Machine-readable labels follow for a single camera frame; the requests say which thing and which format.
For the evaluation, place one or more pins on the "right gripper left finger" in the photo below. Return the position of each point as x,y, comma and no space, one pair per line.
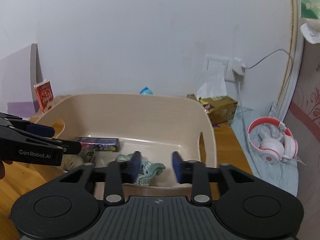
118,173

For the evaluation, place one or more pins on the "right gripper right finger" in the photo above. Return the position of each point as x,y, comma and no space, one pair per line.
196,174

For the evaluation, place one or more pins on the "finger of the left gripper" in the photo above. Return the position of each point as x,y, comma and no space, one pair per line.
21,142
12,121

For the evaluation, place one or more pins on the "brown plush keychain toy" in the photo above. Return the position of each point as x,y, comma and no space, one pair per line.
72,161

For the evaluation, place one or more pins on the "dark purple long box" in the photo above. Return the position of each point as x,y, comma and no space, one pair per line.
99,143

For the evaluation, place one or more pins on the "green patterned sock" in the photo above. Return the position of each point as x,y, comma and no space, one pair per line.
142,169

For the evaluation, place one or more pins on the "person right hand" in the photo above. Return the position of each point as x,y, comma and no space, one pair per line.
2,170

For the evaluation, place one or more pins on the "red milk carton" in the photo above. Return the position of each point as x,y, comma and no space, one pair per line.
44,94

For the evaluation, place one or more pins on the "purple white cabinet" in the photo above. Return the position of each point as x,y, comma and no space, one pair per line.
18,77

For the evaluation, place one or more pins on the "beige plastic storage bin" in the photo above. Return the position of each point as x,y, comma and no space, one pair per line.
155,126

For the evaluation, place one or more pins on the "gold tissue box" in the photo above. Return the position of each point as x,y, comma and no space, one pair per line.
211,93

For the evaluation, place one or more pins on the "blue round toy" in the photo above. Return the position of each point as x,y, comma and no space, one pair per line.
146,91

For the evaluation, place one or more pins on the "red white headphones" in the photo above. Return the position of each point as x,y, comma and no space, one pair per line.
272,150

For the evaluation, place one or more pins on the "light blue blanket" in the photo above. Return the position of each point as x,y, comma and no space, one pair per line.
282,175

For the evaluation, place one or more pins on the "ornate bed headboard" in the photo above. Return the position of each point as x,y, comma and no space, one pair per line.
303,119

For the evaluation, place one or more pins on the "green tissue box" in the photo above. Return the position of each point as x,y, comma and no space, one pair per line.
309,13

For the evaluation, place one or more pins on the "white wall socket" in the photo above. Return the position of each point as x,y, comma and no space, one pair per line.
216,64

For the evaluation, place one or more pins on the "white wall charger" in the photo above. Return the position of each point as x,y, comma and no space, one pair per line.
238,67

